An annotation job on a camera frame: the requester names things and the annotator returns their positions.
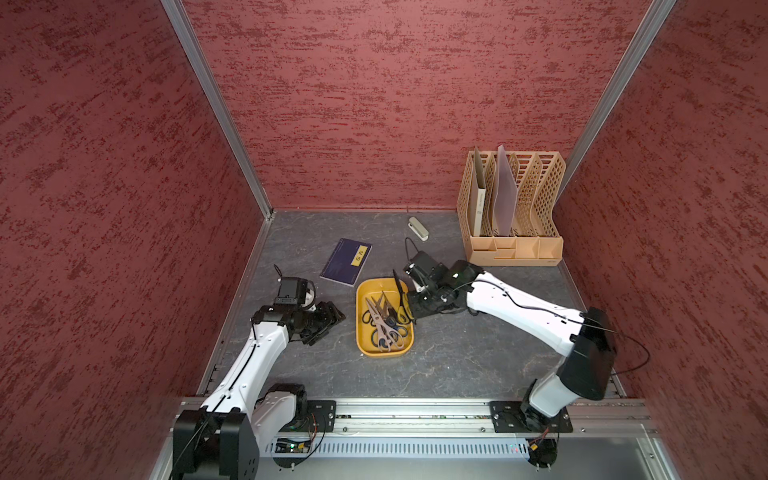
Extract blue handled scissors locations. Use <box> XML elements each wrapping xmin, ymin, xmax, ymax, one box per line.
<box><xmin>366</xmin><ymin>292</ymin><xmax>409</xmax><ymax>352</ymax></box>

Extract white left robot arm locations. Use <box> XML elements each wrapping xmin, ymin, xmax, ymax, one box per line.
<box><xmin>170</xmin><ymin>302</ymin><xmax>346</xmax><ymax>479</ymax></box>

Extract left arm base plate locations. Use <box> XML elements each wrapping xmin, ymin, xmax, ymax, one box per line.
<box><xmin>279</xmin><ymin>400</ymin><xmax>337</xmax><ymax>434</ymax></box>

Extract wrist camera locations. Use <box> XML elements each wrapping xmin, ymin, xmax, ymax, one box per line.
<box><xmin>274</xmin><ymin>276</ymin><xmax>317</xmax><ymax>310</ymax></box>
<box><xmin>404</xmin><ymin>251</ymin><xmax>448</xmax><ymax>290</ymax></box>

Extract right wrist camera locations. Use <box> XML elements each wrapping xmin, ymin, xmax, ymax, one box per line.
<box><xmin>404</xmin><ymin>251</ymin><xmax>448</xmax><ymax>290</ymax></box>

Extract beige plastic file organizer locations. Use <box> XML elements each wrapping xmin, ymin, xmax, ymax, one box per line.
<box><xmin>457</xmin><ymin>150</ymin><xmax>566</xmax><ymax>267</ymax></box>

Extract white book in organizer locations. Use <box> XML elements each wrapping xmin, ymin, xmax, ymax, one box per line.
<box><xmin>468</xmin><ymin>147</ymin><xmax>486</xmax><ymax>237</ymax></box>

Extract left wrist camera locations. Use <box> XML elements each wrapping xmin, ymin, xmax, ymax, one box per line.
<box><xmin>274</xmin><ymin>276</ymin><xmax>317</xmax><ymax>310</ymax></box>

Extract yellow and black scissors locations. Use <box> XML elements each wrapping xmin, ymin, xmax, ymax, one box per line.
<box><xmin>392</xmin><ymin>270</ymin><xmax>415</xmax><ymax>325</ymax></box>

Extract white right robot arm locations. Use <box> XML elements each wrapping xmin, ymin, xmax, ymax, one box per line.
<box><xmin>404</xmin><ymin>254</ymin><xmax>618</xmax><ymax>424</ymax></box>

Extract pink handled scissors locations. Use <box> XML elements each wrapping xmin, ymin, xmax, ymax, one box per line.
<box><xmin>365</xmin><ymin>298</ymin><xmax>404</xmax><ymax>352</ymax></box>

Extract dark blue book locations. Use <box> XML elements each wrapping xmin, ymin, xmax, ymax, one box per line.
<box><xmin>320</xmin><ymin>238</ymin><xmax>372</xmax><ymax>287</ymax></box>

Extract yellow plastic storage box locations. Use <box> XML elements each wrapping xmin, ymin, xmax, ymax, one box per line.
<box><xmin>356</xmin><ymin>277</ymin><xmax>415</xmax><ymax>358</ymax></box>

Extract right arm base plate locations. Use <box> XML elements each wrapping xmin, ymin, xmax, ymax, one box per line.
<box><xmin>489</xmin><ymin>401</ymin><xmax>573</xmax><ymax>434</ymax></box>

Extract grey folder in organizer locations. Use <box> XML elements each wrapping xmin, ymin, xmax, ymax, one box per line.
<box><xmin>493</xmin><ymin>145</ymin><xmax>518</xmax><ymax>237</ymax></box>

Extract beige stapler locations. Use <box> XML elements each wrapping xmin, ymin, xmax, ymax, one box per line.
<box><xmin>408</xmin><ymin>217</ymin><xmax>429</xmax><ymax>242</ymax></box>

